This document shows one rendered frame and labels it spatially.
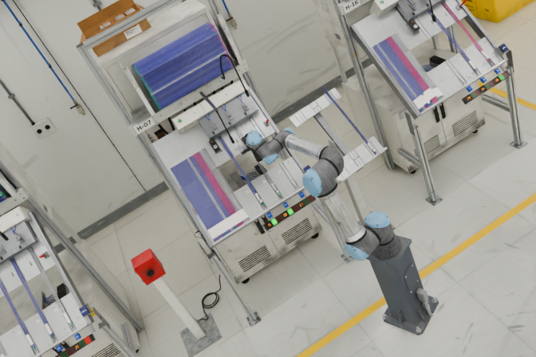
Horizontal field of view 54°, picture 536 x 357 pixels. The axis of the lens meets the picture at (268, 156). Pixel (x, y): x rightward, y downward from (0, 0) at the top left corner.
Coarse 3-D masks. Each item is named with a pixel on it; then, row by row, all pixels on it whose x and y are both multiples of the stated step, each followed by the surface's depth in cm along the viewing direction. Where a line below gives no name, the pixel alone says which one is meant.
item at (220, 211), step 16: (192, 160) 310; (208, 160) 310; (176, 176) 307; (192, 176) 308; (208, 176) 308; (192, 192) 305; (208, 192) 305; (224, 192) 305; (208, 208) 303; (224, 208) 303; (240, 208) 303; (208, 224) 300; (224, 224) 300; (240, 224) 300
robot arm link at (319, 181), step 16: (320, 160) 244; (304, 176) 241; (320, 176) 238; (336, 176) 242; (320, 192) 239; (336, 192) 244; (336, 208) 245; (352, 224) 249; (352, 240) 250; (368, 240) 252; (352, 256) 258; (368, 256) 255
